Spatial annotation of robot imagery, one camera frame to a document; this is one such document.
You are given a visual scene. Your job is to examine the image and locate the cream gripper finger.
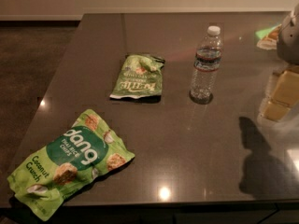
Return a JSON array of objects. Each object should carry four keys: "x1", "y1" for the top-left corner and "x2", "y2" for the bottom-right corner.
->
[{"x1": 262, "y1": 69, "x2": 299, "y2": 121}]

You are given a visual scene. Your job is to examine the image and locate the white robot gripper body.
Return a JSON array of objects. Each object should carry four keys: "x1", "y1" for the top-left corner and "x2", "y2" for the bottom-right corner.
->
[{"x1": 277, "y1": 4, "x2": 299, "y2": 65}]

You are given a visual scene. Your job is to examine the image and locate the clear plastic water bottle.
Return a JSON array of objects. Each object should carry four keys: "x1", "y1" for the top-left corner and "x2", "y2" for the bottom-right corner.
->
[{"x1": 190, "y1": 26, "x2": 222, "y2": 105}]

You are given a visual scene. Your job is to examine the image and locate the green snack bag at edge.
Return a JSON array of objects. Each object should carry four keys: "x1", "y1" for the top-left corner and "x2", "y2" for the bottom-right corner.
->
[{"x1": 255, "y1": 25, "x2": 281, "y2": 50}]

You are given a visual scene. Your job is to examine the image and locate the green kettle chip bag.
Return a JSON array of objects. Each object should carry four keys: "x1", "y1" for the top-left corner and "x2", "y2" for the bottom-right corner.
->
[{"x1": 110, "y1": 54, "x2": 165, "y2": 100}]

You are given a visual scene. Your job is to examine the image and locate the green Dang rice chip bag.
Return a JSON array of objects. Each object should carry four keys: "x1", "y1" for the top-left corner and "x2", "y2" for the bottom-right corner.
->
[{"x1": 7, "y1": 109, "x2": 135, "y2": 221}]

